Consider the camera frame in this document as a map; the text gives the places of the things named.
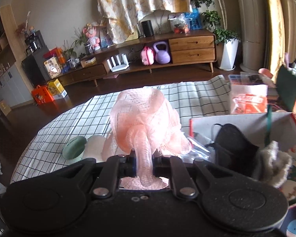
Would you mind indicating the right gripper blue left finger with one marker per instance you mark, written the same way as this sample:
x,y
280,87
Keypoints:
x,y
113,170

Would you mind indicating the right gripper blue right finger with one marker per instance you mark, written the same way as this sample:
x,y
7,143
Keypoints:
x,y
173,168

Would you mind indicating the pink mesh bath pouf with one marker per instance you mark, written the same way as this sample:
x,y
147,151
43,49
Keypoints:
x,y
143,120

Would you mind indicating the black face mask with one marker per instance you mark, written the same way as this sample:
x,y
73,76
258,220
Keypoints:
x,y
234,151

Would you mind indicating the mint green mug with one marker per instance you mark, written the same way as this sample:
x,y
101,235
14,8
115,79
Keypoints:
x,y
73,151

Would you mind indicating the checkered white tablecloth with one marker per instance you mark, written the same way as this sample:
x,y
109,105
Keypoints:
x,y
189,99

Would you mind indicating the yellow box on floor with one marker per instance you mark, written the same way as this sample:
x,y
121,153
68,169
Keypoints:
x,y
56,89

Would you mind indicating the orange white tissue pack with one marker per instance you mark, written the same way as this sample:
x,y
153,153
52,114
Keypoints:
x,y
248,94

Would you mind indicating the white router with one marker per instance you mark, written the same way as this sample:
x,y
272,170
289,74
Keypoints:
x,y
117,63

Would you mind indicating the orange gift bag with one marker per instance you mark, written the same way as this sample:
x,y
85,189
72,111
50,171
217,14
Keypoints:
x,y
42,95

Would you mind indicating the purple kettlebell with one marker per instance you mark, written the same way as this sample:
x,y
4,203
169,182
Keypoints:
x,y
161,56

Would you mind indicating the wooden tv cabinet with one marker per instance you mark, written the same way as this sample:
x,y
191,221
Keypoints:
x,y
196,47

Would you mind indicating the red cardboard box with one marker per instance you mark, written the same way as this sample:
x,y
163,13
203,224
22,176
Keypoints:
x,y
253,126

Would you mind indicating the snack box on cabinet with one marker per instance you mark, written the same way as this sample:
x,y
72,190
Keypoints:
x,y
52,67

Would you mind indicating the black mini fridge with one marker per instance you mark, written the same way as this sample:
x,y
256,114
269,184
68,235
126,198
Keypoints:
x,y
34,68

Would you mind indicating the white plant pot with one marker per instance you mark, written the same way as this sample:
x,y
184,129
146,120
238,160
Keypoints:
x,y
226,53

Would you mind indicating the black cylinder speaker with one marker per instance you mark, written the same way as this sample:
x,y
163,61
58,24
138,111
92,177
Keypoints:
x,y
147,28

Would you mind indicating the pink plush doll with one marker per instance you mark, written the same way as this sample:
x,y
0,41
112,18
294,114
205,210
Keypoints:
x,y
90,32

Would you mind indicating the bag of red snacks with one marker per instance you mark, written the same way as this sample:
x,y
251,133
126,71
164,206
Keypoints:
x,y
178,23

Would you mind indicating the green orange storage bin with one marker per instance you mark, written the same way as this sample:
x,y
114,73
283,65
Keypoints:
x,y
286,87

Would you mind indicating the floral sheet covered tv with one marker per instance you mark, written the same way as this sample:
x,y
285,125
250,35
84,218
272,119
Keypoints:
x,y
120,17

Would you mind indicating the yellow curtain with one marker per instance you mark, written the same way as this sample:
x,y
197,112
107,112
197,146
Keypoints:
x,y
276,37

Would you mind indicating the potted green tree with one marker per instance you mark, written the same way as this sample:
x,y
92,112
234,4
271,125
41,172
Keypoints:
x,y
215,19

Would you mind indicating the rolled beige mat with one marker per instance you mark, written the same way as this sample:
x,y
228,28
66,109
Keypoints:
x,y
253,24

